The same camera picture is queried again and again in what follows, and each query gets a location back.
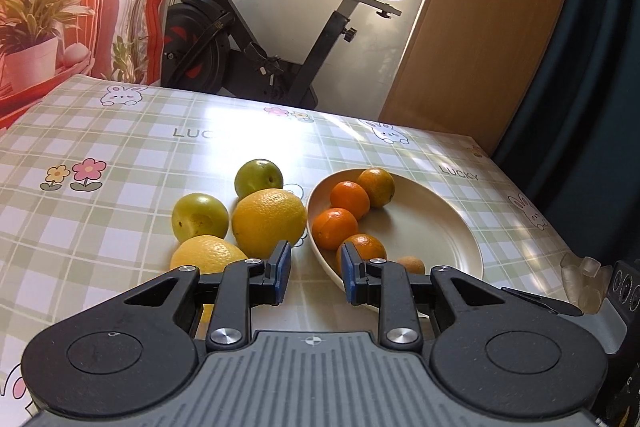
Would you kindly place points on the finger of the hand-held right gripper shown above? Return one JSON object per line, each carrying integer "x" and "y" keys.
{"x": 545, "y": 302}

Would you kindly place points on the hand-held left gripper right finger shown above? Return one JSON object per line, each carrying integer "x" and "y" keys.
{"x": 348, "y": 274}

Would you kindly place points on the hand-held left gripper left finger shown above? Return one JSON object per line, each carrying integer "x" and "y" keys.
{"x": 281, "y": 272}

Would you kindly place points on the orange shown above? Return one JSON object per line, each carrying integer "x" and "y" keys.
{"x": 367, "y": 247}
{"x": 350, "y": 199}
{"x": 376, "y": 187}
{"x": 335, "y": 228}

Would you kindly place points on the yellow lemon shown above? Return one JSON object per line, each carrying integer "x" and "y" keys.
{"x": 207, "y": 254}
{"x": 269, "y": 223}

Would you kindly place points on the small brown kiwi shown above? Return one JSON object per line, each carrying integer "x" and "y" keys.
{"x": 411, "y": 266}

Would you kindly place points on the green plum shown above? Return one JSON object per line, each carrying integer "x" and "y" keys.
{"x": 200, "y": 217}
{"x": 258, "y": 179}

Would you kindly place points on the cream round plate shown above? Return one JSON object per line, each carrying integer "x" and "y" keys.
{"x": 435, "y": 227}

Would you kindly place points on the dark curtain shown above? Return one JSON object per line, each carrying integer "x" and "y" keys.
{"x": 590, "y": 107}

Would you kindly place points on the green plaid tablecloth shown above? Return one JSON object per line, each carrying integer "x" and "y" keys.
{"x": 125, "y": 147}

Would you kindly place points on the black exercise bike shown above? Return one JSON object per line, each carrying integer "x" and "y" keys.
{"x": 200, "y": 47}

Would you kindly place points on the wooden board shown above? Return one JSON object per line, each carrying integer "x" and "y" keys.
{"x": 490, "y": 32}

